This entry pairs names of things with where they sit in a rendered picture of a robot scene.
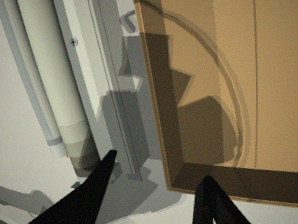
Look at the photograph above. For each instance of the white long tube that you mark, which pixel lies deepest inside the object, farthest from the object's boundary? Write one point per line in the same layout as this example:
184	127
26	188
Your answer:
17	37

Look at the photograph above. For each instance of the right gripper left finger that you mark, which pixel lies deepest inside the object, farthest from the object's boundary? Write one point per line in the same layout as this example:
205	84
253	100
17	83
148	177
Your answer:
80	206

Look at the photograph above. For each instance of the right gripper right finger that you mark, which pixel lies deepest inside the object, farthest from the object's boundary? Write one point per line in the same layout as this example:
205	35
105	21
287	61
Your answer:
211	198

